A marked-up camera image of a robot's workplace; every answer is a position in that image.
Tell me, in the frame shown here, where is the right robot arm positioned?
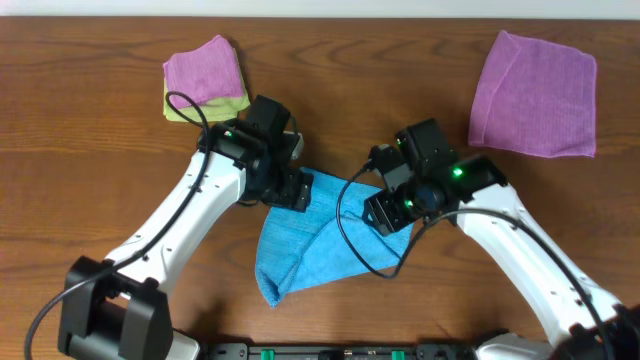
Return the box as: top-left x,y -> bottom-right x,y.
363,119 -> 639,359

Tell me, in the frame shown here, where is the folded green cloth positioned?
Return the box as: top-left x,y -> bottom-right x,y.
163,49 -> 250,124

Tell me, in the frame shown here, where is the blue microfiber cloth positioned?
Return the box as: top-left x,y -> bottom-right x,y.
255,168 -> 413,307

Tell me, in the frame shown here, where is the large purple cloth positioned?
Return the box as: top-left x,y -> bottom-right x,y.
468,31 -> 597,158

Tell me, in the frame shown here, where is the folded purple cloth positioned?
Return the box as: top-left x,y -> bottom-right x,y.
163,35 -> 245,104

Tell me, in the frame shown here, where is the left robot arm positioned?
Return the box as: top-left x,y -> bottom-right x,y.
58,95 -> 313,359

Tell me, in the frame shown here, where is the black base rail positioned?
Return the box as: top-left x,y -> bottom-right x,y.
199,342 -> 478,360

